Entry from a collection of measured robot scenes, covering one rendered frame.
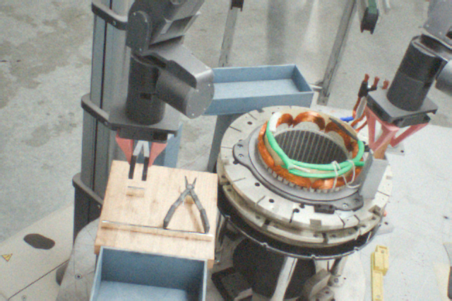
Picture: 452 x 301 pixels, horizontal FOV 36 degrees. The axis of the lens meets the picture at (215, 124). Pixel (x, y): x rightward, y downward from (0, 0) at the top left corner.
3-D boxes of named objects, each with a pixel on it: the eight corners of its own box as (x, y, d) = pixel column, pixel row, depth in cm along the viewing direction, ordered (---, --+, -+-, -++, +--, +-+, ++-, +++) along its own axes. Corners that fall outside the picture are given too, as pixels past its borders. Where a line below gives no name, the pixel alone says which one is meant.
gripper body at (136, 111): (176, 140, 102) (182, 99, 97) (106, 132, 101) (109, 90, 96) (179, 114, 107) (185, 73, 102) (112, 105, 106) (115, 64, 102)
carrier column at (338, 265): (341, 279, 146) (370, 210, 133) (330, 278, 145) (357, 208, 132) (339, 270, 148) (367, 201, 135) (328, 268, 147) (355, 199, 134)
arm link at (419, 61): (425, 25, 107) (407, 35, 103) (464, 48, 104) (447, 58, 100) (408, 62, 111) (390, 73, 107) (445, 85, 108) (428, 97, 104)
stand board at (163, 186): (212, 269, 112) (214, 259, 111) (93, 254, 111) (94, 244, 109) (216, 183, 128) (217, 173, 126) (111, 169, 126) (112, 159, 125)
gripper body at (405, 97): (435, 116, 112) (454, 80, 108) (388, 126, 107) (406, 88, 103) (409, 92, 116) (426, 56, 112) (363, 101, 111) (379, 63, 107)
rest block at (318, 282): (299, 297, 138) (305, 280, 135) (316, 283, 141) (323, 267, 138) (316, 312, 136) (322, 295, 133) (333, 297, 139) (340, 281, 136)
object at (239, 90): (271, 157, 176) (296, 63, 158) (287, 186, 168) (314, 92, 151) (176, 165, 168) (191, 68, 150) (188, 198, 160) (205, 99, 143)
